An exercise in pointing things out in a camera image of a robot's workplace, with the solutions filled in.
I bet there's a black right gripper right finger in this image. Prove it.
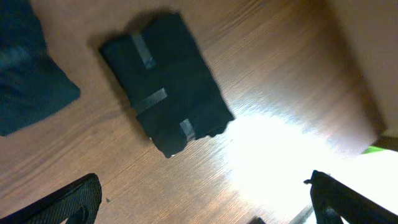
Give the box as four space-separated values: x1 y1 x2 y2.
304 170 397 224

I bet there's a blue cloth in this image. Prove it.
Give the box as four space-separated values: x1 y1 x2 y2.
1 0 80 136

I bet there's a large black cloth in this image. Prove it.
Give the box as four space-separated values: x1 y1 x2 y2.
99 12 234 158

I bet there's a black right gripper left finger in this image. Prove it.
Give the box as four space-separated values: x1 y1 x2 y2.
1 173 102 224

